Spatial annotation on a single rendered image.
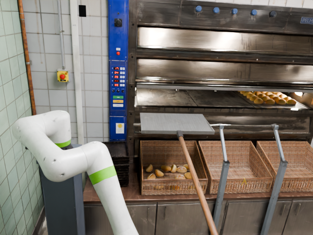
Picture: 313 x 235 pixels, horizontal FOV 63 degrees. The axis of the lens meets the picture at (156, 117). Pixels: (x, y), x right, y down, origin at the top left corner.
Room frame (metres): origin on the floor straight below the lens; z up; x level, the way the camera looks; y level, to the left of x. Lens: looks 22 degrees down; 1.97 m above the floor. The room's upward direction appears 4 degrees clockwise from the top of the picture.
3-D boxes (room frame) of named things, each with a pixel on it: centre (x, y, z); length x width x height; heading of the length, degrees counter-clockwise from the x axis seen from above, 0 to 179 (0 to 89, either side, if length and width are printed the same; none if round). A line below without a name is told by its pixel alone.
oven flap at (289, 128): (2.35, -0.69, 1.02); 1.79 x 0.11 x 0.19; 97
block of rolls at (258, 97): (2.86, -1.20, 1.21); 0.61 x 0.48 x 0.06; 7
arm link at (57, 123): (1.30, 0.56, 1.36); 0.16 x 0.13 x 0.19; 133
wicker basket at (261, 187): (2.08, -0.73, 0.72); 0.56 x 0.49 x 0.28; 98
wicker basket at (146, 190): (2.01, -0.16, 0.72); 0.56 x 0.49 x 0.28; 97
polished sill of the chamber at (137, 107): (2.37, -0.68, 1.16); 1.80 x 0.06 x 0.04; 97
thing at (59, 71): (2.11, 0.80, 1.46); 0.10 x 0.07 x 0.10; 97
